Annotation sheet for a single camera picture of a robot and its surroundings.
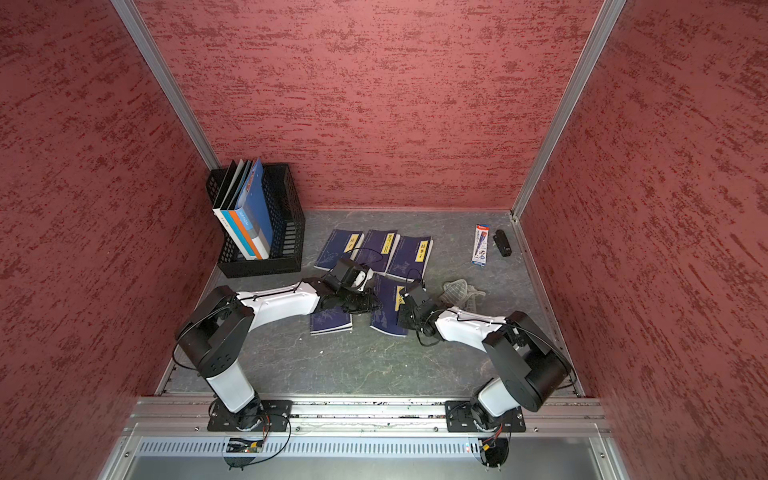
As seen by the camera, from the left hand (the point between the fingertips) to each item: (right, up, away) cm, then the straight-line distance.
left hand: (379, 311), depth 88 cm
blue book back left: (-15, +20, +21) cm, 33 cm away
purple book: (-3, +18, +23) cm, 29 cm away
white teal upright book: (-40, +20, +3) cm, 45 cm away
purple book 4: (+2, -2, 0) cm, 3 cm away
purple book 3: (-15, -3, +2) cm, 16 cm away
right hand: (+6, -4, +3) cm, 8 cm away
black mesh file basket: (-38, +28, +27) cm, 55 cm away
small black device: (+44, +20, +19) cm, 52 cm away
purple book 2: (+10, +15, +16) cm, 24 cm away
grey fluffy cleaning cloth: (+25, +5, +4) cm, 26 cm away
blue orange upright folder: (-36, +34, -5) cm, 49 cm away
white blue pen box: (+37, +19, +22) cm, 47 cm away
